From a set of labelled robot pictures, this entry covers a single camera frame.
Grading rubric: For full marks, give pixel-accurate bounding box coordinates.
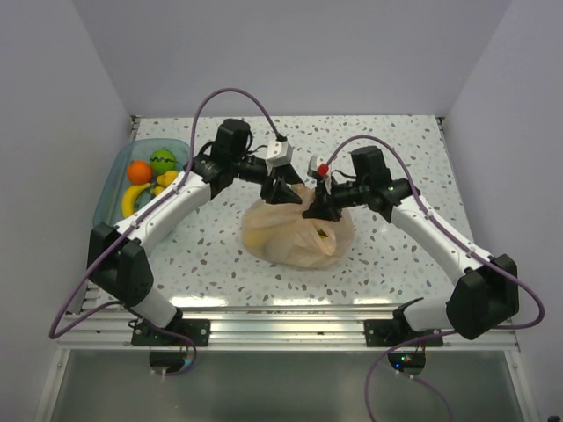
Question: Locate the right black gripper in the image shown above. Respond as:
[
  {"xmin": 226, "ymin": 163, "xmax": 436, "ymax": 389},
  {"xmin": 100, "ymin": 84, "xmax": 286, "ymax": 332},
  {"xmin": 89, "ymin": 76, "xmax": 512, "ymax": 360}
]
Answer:
[{"xmin": 303, "ymin": 174, "xmax": 370, "ymax": 223}]

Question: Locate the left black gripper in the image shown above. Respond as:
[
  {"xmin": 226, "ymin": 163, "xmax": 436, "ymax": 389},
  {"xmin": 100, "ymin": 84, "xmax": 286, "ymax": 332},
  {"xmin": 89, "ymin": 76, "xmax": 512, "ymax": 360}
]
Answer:
[{"xmin": 230, "ymin": 153, "xmax": 303, "ymax": 204}]

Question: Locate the orange plastic bag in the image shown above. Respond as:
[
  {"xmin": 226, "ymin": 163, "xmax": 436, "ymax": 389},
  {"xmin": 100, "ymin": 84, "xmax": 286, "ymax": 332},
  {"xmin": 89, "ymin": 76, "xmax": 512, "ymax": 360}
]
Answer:
[{"xmin": 241, "ymin": 184, "xmax": 355, "ymax": 269}]

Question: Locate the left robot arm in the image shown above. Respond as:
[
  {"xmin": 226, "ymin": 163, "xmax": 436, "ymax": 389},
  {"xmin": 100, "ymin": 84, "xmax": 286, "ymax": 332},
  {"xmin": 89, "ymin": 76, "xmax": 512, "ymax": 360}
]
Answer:
[{"xmin": 87, "ymin": 119, "xmax": 302, "ymax": 346}]

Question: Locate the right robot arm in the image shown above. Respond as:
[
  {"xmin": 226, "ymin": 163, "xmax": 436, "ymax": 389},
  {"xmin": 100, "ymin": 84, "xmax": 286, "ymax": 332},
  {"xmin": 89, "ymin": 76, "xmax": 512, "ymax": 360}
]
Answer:
[{"xmin": 303, "ymin": 146, "xmax": 519, "ymax": 346}]

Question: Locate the fake yellow lemon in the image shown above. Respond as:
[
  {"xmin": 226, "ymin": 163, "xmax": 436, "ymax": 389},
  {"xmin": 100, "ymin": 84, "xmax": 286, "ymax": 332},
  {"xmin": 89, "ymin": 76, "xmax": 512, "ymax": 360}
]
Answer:
[{"xmin": 150, "ymin": 170, "xmax": 179, "ymax": 196}]

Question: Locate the fake green apple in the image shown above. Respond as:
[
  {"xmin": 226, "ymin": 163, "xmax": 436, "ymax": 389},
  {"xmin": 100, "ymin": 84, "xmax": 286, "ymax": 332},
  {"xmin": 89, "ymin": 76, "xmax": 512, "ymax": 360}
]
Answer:
[{"xmin": 150, "ymin": 149, "xmax": 177, "ymax": 175}]

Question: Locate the fake orange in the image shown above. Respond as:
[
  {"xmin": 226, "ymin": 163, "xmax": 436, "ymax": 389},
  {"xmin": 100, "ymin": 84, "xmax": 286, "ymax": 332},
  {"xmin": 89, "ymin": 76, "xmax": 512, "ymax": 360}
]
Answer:
[{"xmin": 127, "ymin": 161, "xmax": 153, "ymax": 185}]

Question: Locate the blue plastic tray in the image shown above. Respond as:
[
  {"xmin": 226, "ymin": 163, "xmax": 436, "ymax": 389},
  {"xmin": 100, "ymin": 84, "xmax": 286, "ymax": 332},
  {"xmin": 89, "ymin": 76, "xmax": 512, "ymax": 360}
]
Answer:
[{"xmin": 92, "ymin": 138, "xmax": 190, "ymax": 226}]

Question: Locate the right round controller board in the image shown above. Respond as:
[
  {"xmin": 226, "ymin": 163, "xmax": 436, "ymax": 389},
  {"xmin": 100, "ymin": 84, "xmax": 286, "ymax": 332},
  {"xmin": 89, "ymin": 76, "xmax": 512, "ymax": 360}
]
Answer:
[{"xmin": 388, "ymin": 352, "xmax": 427, "ymax": 375}]

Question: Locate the round controller board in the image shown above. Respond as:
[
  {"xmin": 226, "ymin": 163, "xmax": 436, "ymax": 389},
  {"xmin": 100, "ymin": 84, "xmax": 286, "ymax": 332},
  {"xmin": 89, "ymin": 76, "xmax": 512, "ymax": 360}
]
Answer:
[
  {"xmin": 149, "ymin": 351, "xmax": 191, "ymax": 375},
  {"xmin": 388, "ymin": 352, "xmax": 427, "ymax": 375}
]

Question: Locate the left round controller board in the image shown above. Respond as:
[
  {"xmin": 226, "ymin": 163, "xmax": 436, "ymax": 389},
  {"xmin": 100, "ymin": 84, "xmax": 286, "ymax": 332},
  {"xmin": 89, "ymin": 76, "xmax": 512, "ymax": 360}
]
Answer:
[{"xmin": 149, "ymin": 351, "xmax": 191, "ymax": 375}]

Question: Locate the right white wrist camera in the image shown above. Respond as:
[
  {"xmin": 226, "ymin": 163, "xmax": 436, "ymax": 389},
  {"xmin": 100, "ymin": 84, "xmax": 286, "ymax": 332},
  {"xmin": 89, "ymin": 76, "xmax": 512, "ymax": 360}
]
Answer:
[{"xmin": 307, "ymin": 156, "xmax": 332, "ymax": 193}]

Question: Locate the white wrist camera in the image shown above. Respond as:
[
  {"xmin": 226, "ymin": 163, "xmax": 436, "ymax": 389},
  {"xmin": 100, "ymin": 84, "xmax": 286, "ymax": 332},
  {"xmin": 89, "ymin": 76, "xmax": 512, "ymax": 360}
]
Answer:
[
  {"xmin": 307, "ymin": 156, "xmax": 332, "ymax": 193},
  {"xmin": 265, "ymin": 141, "xmax": 293, "ymax": 171}
]

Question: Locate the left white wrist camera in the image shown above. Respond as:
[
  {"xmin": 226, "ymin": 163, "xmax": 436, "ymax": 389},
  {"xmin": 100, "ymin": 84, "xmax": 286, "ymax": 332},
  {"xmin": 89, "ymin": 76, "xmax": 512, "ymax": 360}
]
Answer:
[{"xmin": 265, "ymin": 141, "xmax": 293, "ymax": 171}]

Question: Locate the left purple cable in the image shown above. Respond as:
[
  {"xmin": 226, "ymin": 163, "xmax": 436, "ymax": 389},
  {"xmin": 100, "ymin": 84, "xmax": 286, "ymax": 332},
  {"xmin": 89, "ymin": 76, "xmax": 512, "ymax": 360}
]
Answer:
[{"xmin": 48, "ymin": 87, "xmax": 287, "ymax": 340}]

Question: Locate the purple cable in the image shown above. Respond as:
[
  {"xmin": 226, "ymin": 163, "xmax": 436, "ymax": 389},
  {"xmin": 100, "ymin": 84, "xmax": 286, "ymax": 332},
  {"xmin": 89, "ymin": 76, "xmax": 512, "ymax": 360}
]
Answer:
[
  {"xmin": 364, "ymin": 134, "xmax": 545, "ymax": 422},
  {"xmin": 48, "ymin": 87, "xmax": 287, "ymax": 340}
]

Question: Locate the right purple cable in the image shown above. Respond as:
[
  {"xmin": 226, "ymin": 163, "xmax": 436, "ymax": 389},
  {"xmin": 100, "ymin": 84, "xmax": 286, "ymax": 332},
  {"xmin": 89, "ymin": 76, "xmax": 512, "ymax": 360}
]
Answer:
[{"xmin": 364, "ymin": 134, "xmax": 545, "ymax": 422}]

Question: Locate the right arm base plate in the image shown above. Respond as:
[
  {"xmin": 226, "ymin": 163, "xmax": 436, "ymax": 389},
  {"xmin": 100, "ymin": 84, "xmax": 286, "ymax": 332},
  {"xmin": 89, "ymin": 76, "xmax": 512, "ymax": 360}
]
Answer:
[{"xmin": 363, "ymin": 298, "xmax": 441, "ymax": 347}]

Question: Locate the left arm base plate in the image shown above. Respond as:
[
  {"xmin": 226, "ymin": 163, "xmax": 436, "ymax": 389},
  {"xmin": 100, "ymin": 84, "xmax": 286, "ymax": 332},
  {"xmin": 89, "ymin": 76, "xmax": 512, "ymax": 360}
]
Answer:
[{"xmin": 128, "ymin": 319, "xmax": 211, "ymax": 347}]

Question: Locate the aluminium rail frame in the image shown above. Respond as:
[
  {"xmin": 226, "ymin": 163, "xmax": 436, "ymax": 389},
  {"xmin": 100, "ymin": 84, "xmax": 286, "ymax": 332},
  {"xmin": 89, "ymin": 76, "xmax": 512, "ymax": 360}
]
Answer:
[{"xmin": 55, "ymin": 302, "xmax": 520, "ymax": 351}]

